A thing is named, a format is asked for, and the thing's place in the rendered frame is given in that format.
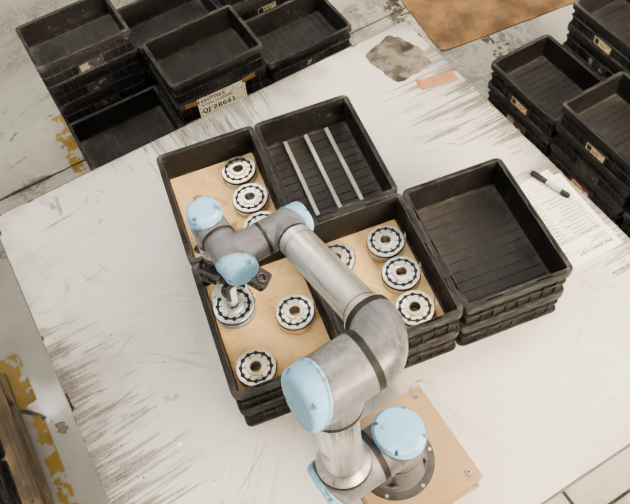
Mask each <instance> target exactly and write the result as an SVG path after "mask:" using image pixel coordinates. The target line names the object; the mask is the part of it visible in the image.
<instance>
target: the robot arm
mask: <svg viewBox="0 0 630 504"><path fill-rule="evenodd" d="M185 215H186V219H187V225H188V227H189V228H190V230H191V232H192V234H193V237H194V239H195V242H196V244H197V245H196V246H195V248H194V252H195V253H198V254H201V257H202V258H201V259H200V261H199V264H198V266H197V268H196V270H197V273H198V275H199V277H200V279H201V280H202V281H205V282H207V283H210V284H213V285H216V284H217V283H218V284H219V289H213V290H212V292H213V294H214V295H216V296H218V297H220V298H222V299H224V300H226V301H227V302H228V303H229V304H230V305H233V306H236V304H237V303H238V302H239V301H238V299H237V295H236V286H239V285H240V286H241V287H244V288H246V287H247V285H249V286H251V287H252V288H254V289H256V290H257V291H259V292H262V291H264V290H265V289H266V288H267V286H268V284H269V282H270V280H271V278H272V274H271V273H270V272H268V271H267V270H265V269H263V268H261V267H260V266H259V264H258V262H259V261H261V260H263V259H265V258H266V257H268V256H270V255H272V254H274V253H275V252H277V251H279V250H280V251H281V252H282V253H283V254H284V255H285V256H286V257H287V258H288V260H289V261H290V262H291V263H292V264H293V265H294V266H295V267H296V269H297V270H298V271H299V272H300V273H301V274H302V275H303V276H304V277H305V279H306V280H307V281H308V282H309V283H310V284H311V285H312V286H313V288H314V289H315V290H316V291H317V292H318V293H319V294H320V295H321V296H322V298H323V299H324V300H325V301H326V302H327V303H328V304H329V305H330V306H331V308H332V309H333V310H334V311H335V312H336V313H337V314H338V315H339V317H340V318H341V319H342V320H343V321H344V329H345V331H346V332H344V333H343V334H341V335H339V336H338V337H336V338H334V339H333V340H331V341H330V342H328V343H326V344H325V345H323V346H321V347H320V348H318V349H316V350H315V351H313V352H311V353H310V354H308V355H307V356H305V357H303V358H299V359H298V360H296V361H295V362H294V363H293V364H292V365H291V366H289V367H288V368H286V369H285V370H284V372H283V373H282V376H281V386H282V390H283V394H284V396H285V397H286V401H287V404H288V406H289V408H290V410H291V412H292V413H293V415H294V417H295V418H296V420H297V421H298V422H299V424H300V425H301V426H302V427H303V428H304V429H305V430H306V431H308V432H310V433H315V435H316V439H317V443H318V447H319V449H318V451H317V454H316V459H315V460H313V461H312V462H311V464H309V465H308V466H307V472H308V474H309V475H310V477H311V478H312V480H313V482H314V483H315V485H316V486H317V488H318V489H319V491H320V492H321V494H322V495H323V497H324V498H325V499H326V501H327V502H328V504H352V503H354V502H355V501H357V500H358V499H360V498H361V497H363V496H364V495H366V494H367V493H369V492H370V491H371V490H373V489H374V488H376V487H377V486H378V487H379V488H381V489H384V490H386V491H390V492H402V491H406V490H408V489H411V488H412V487H414V486H415V485H416V484H418V483H419V481H420V480H421V479H422V477H423V475H424V473H425V470H426V466H427V453H426V449H425V445H426V440H427V436H426V429H425V425H424V423H423V421H422V419H421V418H420V417H419V415H418V414H416V413H415V412H414V411H413V410H411V409H409V408H407V407H403V406H390V407H387V408H385V409H383V410H381V411H380V412H379V413H378V414H377V415H376V416H375V418H374V419H373V421H372V423H371V424H370V425H368V426H367V427H365V428H364V429H362V430H360V422H359V420H360V418H361V417H362V415H363V412H364V409H365V401H366V400H368V399H370V398H371V397H373V396H374V395H376V394H377V393H379V392H380V391H382V390H383V389H385V388H387V387H388V386H390V385H391V384H392V383H393V382H395V381H396V379H397V378H398V377H399V376H400V374H401V373H402V371H403V369H404V366H405V364H406V360H407V356H408V335H407V330H406V326H405V323H404V321H403V318H402V316H401V315H400V313H399V311H398V310H397V308H396V307H395V306H394V305H393V304H392V303H391V302H390V301H389V299H388V298H387V297H385V296H384V295H382V294H374V293H373V292H372V290H371V289H370V288H369V287H368V286H367V285H366V284H365V283H364V282H363V281H362V280H361V279H360V278H359V277H358V276H357V275H356V274H355V273H354V272H353V271H352V270H351V269H350V268H349V267H348V266H347V265H346V264H345V263H344V262H343V261H342V260H341V259H340V258H339V257H338V256H337V255H336V254H335V253H334V252H333V251H332V250H331V249H330V248H329V247H328V246H327V245H326V244H325V243H324V242H323V241H322V240H321V239H320V238H319V237H318V236H317V235H316V234H315V233H314V232H313V230H314V222H313V219H312V217H311V215H310V213H309V211H307V209H306V207H305V206H304V205H303V204H302V203H300V202H292V203H290V204H288V205H286V206H283V207H280V208H279V209H278V210H277V211H275V212H273V213H271V214H269V215H268V216H266V217H264V218H262V219H260V220H258V221H256V222H255V223H253V224H251V225H249V226H247V227H245V228H244V229H242V230H240V231H238V232H236V231H235V230H234V229H233V228H232V226H231V225H230V224H229V222H228V221H227V220H226V218H225V216H224V215H223V209H222V208H221V207H220V204H219V203H218V202H217V201H216V200H215V199H214V198H211V197H199V198H197V199H194V200H193V201H192V202H191V203H190V204H189V205H188V206H187V208H186V212H185ZM202 261H203V262H202ZM200 273H201V274H203V276H204V277H205V278H206V279H205V278H202V277H201V275H200Z"/></svg>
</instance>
